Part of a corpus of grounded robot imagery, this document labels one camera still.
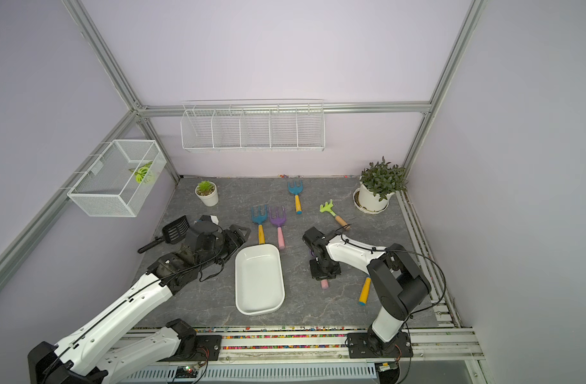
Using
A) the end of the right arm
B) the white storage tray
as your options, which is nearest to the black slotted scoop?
the white storage tray

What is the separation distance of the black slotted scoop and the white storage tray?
1.08 feet

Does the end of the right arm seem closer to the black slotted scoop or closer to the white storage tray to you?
the white storage tray

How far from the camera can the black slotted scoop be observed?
39.0 inches

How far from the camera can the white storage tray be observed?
2.60ft
